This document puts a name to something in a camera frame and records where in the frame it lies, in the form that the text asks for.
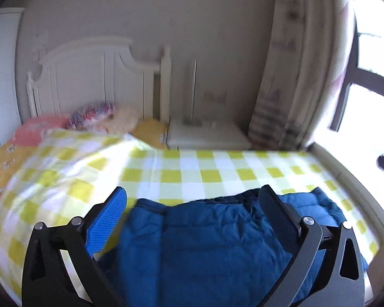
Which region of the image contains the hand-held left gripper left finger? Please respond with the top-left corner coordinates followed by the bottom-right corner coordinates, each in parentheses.
top-left (21, 185), bottom-right (129, 307)

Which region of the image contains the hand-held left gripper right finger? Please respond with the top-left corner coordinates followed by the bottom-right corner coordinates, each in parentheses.
top-left (259, 184), bottom-right (364, 307)

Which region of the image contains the blue quilted jacket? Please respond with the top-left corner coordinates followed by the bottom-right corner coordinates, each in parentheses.
top-left (98, 187), bottom-right (369, 307)

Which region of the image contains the white window sill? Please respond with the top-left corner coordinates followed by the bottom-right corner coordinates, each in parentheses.
top-left (310, 128), bottom-right (384, 241)

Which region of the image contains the dark framed window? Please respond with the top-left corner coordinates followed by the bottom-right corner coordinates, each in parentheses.
top-left (329, 0), bottom-right (384, 135)

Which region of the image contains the yellow white checked blanket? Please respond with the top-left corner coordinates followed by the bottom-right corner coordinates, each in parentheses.
top-left (0, 128), bottom-right (381, 307)

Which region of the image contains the beige plush toy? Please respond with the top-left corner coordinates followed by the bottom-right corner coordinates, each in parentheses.
top-left (104, 107), bottom-right (141, 135)

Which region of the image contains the white nightstand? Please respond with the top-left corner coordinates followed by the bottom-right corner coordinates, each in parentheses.
top-left (166, 120), bottom-right (253, 150)

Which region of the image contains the floral patterned pillow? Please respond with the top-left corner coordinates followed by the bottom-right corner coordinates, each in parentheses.
top-left (66, 101), bottom-right (117, 130)

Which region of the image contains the pink pillow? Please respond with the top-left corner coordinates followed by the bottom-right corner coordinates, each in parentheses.
top-left (14, 116), bottom-right (71, 146)

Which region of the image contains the orange floral bedsheet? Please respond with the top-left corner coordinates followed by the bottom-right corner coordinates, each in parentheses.
top-left (0, 118), bottom-right (170, 218)

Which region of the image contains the printed beige curtain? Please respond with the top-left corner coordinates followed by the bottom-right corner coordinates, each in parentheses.
top-left (248, 0), bottom-right (359, 151)

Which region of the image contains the white bed headboard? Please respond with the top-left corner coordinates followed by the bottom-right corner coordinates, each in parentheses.
top-left (26, 37), bottom-right (173, 126)

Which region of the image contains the white wardrobe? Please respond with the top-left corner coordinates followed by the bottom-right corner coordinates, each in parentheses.
top-left (0, 8), bottom-right (25, 159)

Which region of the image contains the beige wall socket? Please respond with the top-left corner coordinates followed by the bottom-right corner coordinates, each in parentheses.
top-left (203, 89), bottom-right (227, 103)

